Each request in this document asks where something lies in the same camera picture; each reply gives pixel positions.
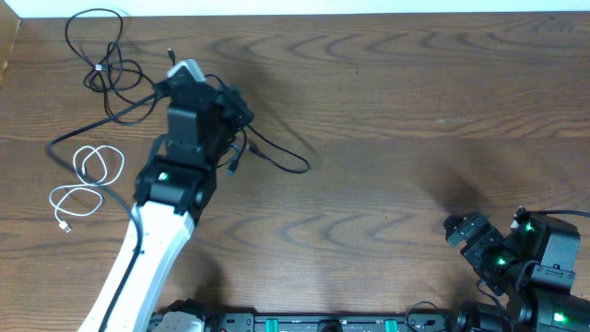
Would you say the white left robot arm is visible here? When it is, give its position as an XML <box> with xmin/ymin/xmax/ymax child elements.
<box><xmin>80</xmin><ymin>59</ymin><xmax>254</xmax><ymax>331</ymax></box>

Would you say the thin black cable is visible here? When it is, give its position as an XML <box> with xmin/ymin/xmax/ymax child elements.
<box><xmin>224</xmin><ymin>124</ymin><xmax>311</xmax><ymax>178</ymax></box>

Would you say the thick black USB cable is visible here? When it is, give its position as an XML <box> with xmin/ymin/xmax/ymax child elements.
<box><xmin>64</xmin><ymin>7</ymin><xmax>179</xmax><ymax>126</ymax></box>

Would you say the black left camera cable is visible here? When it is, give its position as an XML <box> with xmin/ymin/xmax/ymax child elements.
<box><xmin>44</xmin><ymin>91</ymin><xmax>160</xmax><ymax>332</ymax></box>

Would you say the white USB cable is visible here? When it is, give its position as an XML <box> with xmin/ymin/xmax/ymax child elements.
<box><xmin>49</xmin><ymin>145</ymin><xmax>125</xmax><ymax>234</ymax></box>

